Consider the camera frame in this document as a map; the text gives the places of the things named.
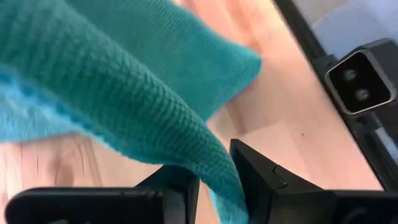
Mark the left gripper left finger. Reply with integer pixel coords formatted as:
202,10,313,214
4,164,200,224

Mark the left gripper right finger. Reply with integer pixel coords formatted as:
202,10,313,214
229,139,398,224

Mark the teal microfiber towel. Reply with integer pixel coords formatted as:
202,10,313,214
0,0,263,224

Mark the black aluminium frame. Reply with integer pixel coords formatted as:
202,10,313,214
272,0,398,192

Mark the black depth camera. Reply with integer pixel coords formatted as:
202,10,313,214
324,37,398,116

